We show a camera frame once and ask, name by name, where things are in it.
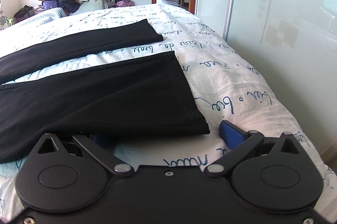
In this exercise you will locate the floral pillow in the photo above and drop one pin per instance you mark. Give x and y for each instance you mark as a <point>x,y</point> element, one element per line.
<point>3,19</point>

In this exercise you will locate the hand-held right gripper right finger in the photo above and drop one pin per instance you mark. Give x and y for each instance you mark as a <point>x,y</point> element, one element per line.
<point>233,133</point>

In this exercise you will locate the navy puffer jacket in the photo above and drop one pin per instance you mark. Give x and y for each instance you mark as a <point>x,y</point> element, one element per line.
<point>60,1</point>

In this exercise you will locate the white sliding wardrobe door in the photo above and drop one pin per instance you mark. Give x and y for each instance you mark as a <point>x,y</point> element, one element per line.
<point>276,16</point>

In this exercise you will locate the purple cloth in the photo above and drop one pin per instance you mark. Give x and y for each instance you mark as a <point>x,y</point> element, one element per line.
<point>122,3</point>

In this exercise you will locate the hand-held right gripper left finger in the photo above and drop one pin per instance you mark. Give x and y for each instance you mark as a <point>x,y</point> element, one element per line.
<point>92,151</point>

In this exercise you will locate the black pants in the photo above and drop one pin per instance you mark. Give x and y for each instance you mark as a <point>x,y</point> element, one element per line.
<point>105,97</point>

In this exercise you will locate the script printed bed cover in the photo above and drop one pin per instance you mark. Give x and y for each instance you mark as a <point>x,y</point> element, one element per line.
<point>223,69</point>

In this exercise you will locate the dark cloth heap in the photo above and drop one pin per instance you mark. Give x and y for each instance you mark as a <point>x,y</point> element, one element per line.
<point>25,11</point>

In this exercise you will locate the green plastic chair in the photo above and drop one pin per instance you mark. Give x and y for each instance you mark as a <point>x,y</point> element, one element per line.
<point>10,22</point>

